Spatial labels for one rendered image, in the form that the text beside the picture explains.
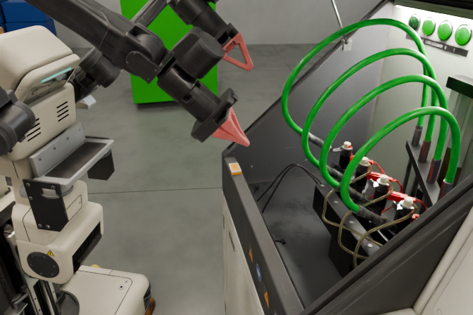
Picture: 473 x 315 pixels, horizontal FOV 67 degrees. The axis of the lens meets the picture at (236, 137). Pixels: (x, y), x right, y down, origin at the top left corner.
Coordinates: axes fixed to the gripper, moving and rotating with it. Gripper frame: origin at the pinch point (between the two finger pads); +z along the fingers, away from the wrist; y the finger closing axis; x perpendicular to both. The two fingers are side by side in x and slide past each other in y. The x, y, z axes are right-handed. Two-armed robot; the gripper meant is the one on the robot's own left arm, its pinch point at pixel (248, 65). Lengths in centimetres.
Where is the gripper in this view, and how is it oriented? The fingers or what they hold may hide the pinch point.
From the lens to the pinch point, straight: 81.1
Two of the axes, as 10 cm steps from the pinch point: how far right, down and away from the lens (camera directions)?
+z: 6.9, 7.0, 1.7
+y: -0.2, -2.2, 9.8
